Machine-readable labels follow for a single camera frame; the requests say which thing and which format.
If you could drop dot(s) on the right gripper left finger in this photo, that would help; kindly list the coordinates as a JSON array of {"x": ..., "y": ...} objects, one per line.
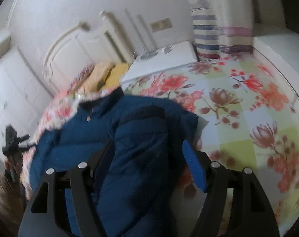
[{"x": 65, "y": 198}]

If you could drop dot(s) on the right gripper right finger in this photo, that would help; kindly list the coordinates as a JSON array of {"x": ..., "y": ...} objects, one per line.
[{"x": 251, "y": 213}]

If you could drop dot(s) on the blue quilted puffer jacket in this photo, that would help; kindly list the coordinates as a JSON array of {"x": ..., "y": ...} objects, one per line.
[{"x": 146, "y": 136}]

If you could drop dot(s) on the white wardrobe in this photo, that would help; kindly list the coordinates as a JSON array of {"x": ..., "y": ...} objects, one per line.
[{"x": 22, "y": 98}]

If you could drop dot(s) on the floral bed sheet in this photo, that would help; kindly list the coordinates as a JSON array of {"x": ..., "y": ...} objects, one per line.
[{"x": 252, "y": 120}]

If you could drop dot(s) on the patterned red pillow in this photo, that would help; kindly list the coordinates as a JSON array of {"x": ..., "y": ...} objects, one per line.
[{"x": 80, "y": 78}]

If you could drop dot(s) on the yellow blanket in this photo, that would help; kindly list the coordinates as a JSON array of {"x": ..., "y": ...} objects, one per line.
[{"x": 104, "y": 75}]

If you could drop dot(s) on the white wooden headboard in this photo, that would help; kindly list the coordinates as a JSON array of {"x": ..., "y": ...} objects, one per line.
[{"x": 81, "y": 46}]

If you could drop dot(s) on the white bedside table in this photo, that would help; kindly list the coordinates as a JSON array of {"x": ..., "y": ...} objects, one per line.
[{"x": 166, "y": 58}]

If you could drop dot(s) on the striped sailboat curtain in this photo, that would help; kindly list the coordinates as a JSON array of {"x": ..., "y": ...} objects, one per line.
[{"x": 222, "y": 28}]

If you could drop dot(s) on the beige wall socket plate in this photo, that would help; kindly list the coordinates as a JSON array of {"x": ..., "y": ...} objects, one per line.
[{"x": 161, "y": 25}]

